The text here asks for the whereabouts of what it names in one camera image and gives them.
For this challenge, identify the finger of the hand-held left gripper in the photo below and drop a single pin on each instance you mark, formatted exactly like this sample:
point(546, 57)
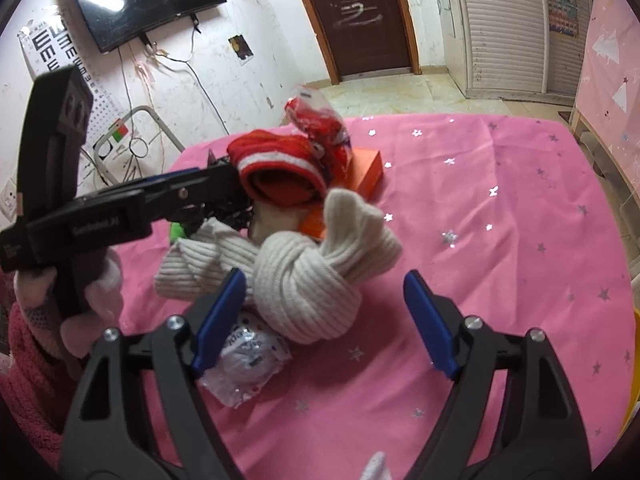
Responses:
point(220, 216)
point(200, 185)

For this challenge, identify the white crumpled plastic packet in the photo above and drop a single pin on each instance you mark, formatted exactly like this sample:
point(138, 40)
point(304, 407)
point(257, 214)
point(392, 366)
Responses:
point(250, 355)

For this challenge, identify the cream knitted scarf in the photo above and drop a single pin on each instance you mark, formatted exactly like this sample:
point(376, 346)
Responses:
point(305, 280)

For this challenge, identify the pink printed curtain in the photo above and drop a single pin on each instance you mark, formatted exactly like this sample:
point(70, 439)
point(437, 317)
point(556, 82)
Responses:
point(612, 75)

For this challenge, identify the person's right hand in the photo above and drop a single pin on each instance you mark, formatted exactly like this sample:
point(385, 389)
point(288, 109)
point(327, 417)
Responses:
point(377, 467)

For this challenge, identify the white metal frame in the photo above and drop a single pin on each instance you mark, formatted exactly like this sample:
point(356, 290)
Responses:
point(162, 122)

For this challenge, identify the pink star tablecloth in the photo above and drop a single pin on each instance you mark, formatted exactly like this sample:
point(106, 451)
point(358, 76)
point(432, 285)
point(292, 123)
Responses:
point(500, 260)

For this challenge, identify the eye chart poster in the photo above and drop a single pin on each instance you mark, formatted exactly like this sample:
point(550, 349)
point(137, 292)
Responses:
point(55, 50)

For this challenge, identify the dark brown door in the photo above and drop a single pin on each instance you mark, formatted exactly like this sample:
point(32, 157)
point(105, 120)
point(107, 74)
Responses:
point(355, 15)

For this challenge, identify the orange box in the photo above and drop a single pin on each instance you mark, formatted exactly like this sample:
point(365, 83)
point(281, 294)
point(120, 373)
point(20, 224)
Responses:
point(367, 167)

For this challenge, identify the small wall picture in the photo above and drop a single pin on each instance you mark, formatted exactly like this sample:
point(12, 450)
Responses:
point(241, 49)

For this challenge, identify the light wooden frame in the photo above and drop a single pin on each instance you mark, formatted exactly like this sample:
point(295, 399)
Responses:
point(607, 160)

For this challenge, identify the person's left hand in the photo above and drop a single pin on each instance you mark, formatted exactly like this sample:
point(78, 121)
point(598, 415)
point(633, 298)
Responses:
point(102, 305)

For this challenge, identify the white louvered wardrobe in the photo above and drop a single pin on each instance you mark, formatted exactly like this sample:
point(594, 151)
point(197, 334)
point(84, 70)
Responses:
point(500, 30)

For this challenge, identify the person's left forearm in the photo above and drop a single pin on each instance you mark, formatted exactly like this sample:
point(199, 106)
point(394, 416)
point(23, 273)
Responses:
point(27, 390)

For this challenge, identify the white wall socket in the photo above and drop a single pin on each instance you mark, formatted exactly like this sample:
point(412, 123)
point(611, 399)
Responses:
point(7, 200)

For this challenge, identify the white plush item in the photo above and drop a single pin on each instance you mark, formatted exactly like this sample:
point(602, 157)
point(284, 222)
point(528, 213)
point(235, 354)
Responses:
point(272, 222)

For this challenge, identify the green small item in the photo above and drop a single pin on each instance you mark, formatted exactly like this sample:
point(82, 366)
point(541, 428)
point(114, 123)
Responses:
point(177, 232)

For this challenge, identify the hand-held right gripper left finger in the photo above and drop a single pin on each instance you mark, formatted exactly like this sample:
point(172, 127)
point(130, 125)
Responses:
point(220, 320)

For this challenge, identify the red snack packet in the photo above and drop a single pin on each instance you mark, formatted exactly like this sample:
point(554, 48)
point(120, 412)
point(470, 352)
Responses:
point(320, 120)

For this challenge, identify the red green sticker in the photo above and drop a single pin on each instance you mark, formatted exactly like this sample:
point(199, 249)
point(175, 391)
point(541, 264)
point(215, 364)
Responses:
point(119, 131)

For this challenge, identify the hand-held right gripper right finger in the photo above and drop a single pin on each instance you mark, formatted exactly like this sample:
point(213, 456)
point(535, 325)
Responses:
point(430, 325)

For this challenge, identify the red knitted hat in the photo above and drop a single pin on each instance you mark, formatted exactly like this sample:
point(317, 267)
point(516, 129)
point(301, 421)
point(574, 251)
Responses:
point(272, 160)

